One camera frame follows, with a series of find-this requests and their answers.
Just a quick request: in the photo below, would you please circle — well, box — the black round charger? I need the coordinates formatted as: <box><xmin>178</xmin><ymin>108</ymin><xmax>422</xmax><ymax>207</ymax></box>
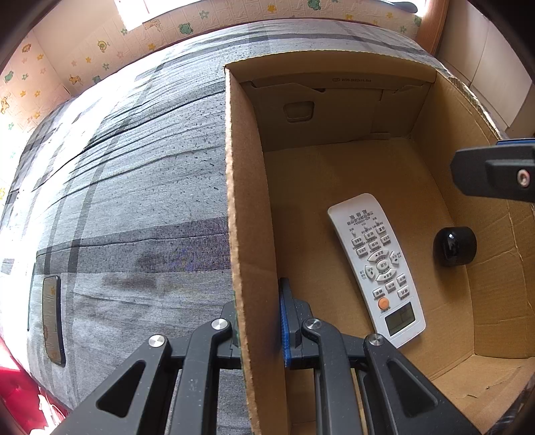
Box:
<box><xmin>433</xmin><ymin>227</ymin><xmax>477</xmax><ymax>267</ymax></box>

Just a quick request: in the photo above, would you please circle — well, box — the beige wardrobe with drawers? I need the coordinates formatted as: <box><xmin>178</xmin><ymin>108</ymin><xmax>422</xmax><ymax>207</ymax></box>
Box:
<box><xmin>436</xmin><ymin>1</ymin><xmax>534</xmax><ymax>138</ymax></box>

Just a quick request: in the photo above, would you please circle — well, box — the brown cardboard box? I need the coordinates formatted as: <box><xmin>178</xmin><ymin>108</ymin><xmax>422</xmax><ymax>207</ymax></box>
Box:
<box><xmin>226</xmin><ymin>51</ymin><xmax>534</xmax><ymax>434</ymax></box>

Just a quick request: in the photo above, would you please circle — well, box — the black smartphone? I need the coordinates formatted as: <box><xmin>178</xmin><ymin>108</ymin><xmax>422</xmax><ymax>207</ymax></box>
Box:
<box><xmin>42</xmin><ymin>275</ymin><xmax>65</xmax><ymax>367</ymax></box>

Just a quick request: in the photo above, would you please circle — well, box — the white air conditioner remote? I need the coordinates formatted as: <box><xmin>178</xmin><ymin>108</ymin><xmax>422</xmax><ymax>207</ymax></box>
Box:
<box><xmin>327</xmin><ymin>193</ymin><xmax>426</xmax><ymax>348</ymax></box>

